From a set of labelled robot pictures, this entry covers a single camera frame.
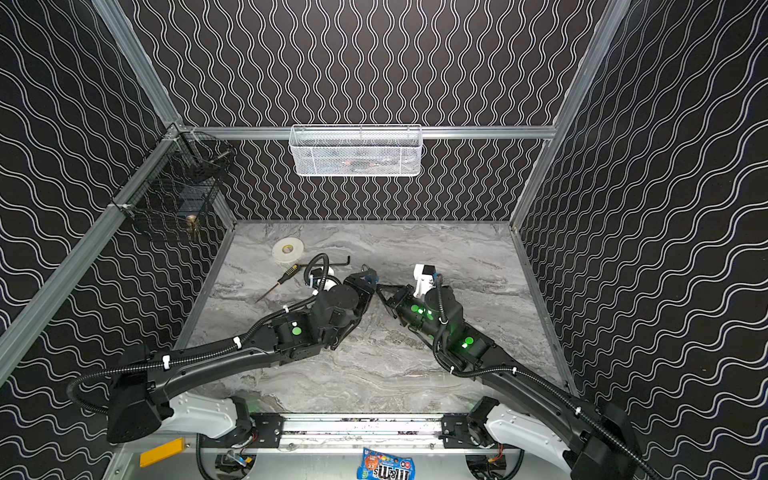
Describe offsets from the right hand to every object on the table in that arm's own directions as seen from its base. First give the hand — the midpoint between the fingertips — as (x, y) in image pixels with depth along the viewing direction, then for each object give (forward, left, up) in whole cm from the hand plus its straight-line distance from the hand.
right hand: (371, 288), depth 69 cm
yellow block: (-30, +50, -24) cm, 63 cm away
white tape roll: (+34, +35, -26) cm, 55 cm away
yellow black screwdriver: (+23, +31, -24) cm, 45 cm away
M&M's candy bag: (-31, -2, -27) cm, 41 cm away
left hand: (+1, -4, +3) cm, 5 cm away
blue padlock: (+2, +1, +1) cm, 2 cm away
